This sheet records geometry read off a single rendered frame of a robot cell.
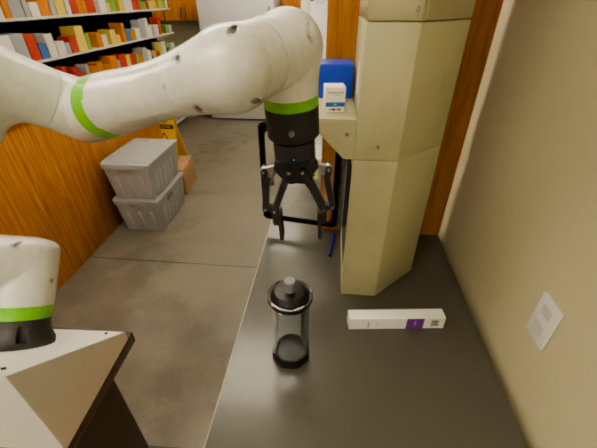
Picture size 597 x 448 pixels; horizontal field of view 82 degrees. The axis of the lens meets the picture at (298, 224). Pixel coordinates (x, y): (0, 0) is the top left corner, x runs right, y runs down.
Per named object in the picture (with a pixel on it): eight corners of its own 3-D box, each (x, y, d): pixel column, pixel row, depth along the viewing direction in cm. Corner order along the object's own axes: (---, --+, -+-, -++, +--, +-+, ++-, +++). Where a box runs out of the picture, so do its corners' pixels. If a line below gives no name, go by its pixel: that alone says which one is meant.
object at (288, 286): (310, 288, 86) (311, 268, 82) (307, 316, 78) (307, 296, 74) (274, 285, 86) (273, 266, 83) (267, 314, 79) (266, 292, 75)
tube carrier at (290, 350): (312, 335, 97) (314, 279, 85) (309, 370, 88) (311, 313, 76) (274, 332, 98) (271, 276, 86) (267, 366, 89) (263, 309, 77)
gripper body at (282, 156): (317, 127, 64) (318, 171, 69) (272, 129, 64) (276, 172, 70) (317, 144, 58) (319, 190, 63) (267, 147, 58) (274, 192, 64)
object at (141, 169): (184, 171, 333) (178, 139, 315) (157, 202, 283) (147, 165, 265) (143, 170, 337) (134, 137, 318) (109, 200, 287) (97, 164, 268)
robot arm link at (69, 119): (33, 132, 68) (43, 73, 68) (101, 151, 78) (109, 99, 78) (69, 124, 57) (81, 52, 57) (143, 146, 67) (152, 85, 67)
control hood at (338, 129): (349, 121, 113) (352, 89, 107) (354, 160, 86) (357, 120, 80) (314, 120, 114) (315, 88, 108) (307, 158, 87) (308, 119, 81)
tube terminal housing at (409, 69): (402, 240, 137) (449, 15, 94) (418, 300, 110) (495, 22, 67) (339, 236, 139) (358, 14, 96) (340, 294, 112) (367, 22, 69)
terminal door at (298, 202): (337, 228, 135) (344, 128, 113) (263, 218, 141) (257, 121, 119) (337, 227, 136) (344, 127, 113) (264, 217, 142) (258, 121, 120)
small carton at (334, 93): (341, 107, 90) (343, 83, 87) (344, 112, 86) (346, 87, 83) (322, 107, 90) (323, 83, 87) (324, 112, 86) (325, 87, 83)
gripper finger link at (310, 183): (298, 162, 66) (304, 159, 66) (322, 204, 72) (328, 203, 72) (297, 172, 63) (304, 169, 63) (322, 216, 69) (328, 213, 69)
